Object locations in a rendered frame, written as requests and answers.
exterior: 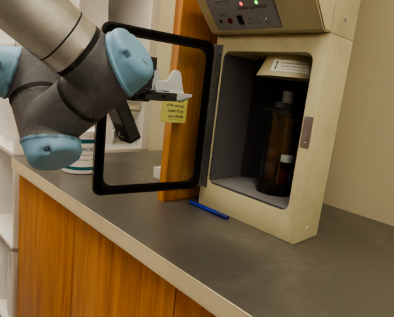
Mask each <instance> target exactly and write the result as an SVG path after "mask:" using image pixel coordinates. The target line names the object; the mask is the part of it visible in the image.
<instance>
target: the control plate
mask: <svg viewBox="0 0 394 317"><path fill-rule="evenodd" d="M205 1H206V3H207V6H208V8H209V10H210V12H211V15H212V17H213V19H214V21H215V23H216V26H217V28H218V30H246V29H262V28H282V24H281V21H280V18H279V15H278V11H277V9H276V6H275V2H274V0H257V1H258V4H255V3H254V0H205ZM240 1H241V2H242V3H243V5H242V6H240V5H239V2H240ZM239 15H241V16H242V17H243V21H244V24H245V25H240V24H239V22H238V19H237V17H236V16H239ZM257 16H259V17H260V19H259V20H257V19H256V17H257ZM265 16H268V17H269V19H265ZM248 17H250V18H251V21H248ZM228 18H231V19H232V21H233V23H232V24H230V23H228V22H227V19H228ZM220 19H221V20H222V21H223V23H220V22H219V20H220Z"/></svg>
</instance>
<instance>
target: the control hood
mask: <svg viewBox="0 0 394 317"><path fill-rule="evenodd" d="M274 2H275V6H276V9H277V11H278V15H279V18H280V21H281V24H282V28H262V29H246V30H218V28H217V26H216V23H215V21H214V19H213V17H212V15H211V12H210V10H209V8H208V6H207V3H206V1H205V0H197V3H198V5H199V7H200V9H201V11H202V14H203V15H204V18H205V20H206V22H207V24H208V26H209V28H210V30H211V33H212V34H214V35H256V34H280V33H325V32H329V31H330V30H331V24H332V17H333V13H334V6H335V2H336V0H274Z"/></svg>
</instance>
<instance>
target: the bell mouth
mask: <svg viewBox="0 0 394 317"><path fill-rule="evenodd" d="M312 62H313V59H312V57H308V56H303V55H290V54H269V55H268V56H267V58H266V59H265V61H264V62H263V65H262V66H261V68H260V69H259V71H258V73H257V75H256V76H259V77H266V78H271V79H280V80H286V81H298V82H309V80H310V74H311V70H312Z"/></svg>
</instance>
